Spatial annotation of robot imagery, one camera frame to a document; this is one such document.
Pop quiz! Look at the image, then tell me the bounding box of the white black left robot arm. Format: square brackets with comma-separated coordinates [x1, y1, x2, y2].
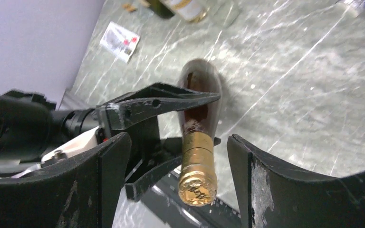
[0, 83, 221, 201]

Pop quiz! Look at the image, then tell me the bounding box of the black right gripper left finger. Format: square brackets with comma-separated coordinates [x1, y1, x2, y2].
[0, 133, 131, 228]

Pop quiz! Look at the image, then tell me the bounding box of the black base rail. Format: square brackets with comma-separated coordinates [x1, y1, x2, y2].
[141, 171, 241, 228]

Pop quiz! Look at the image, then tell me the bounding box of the blue labelled clear bottle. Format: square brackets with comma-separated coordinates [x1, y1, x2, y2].
[335, 0, 365, 18]

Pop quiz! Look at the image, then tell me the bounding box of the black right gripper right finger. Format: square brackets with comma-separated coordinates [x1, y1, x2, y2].
[227, 134, 365, 228]

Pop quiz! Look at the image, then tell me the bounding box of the clear plastic packet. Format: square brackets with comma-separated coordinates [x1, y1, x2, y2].
[99, 21, 140, 63]

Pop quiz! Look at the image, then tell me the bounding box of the dark green wine bottle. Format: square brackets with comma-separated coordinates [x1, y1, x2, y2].
[145, 0, 174, 19]

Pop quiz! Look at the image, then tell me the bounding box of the dark bottle gold foil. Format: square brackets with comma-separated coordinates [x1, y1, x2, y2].
[177, 58, 222, 207]

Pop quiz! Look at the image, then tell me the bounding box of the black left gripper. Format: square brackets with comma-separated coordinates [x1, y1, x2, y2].
[97, 83, 221, 201]

